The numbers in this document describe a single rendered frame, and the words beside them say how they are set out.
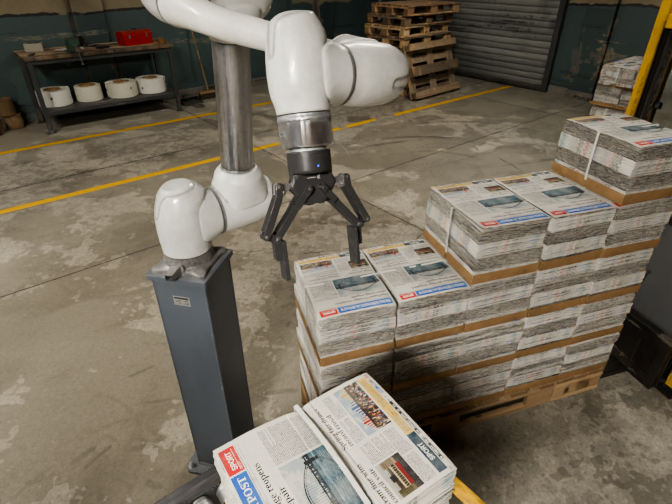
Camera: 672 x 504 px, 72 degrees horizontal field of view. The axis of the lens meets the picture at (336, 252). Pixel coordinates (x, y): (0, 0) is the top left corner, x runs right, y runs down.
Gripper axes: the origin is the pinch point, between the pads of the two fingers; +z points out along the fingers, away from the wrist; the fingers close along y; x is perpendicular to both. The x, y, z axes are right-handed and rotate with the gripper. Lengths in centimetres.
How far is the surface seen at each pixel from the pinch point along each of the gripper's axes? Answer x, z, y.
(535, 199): -53, 9, -111
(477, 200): -62, 7, -90
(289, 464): 1.0, 36.3, 11.5
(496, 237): -45, 18, -83
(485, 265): -49, 28, -82
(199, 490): -23, 53, 27
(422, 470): 12.4, 39.4, -10.3
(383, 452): 6.3, 37.5, -5.7
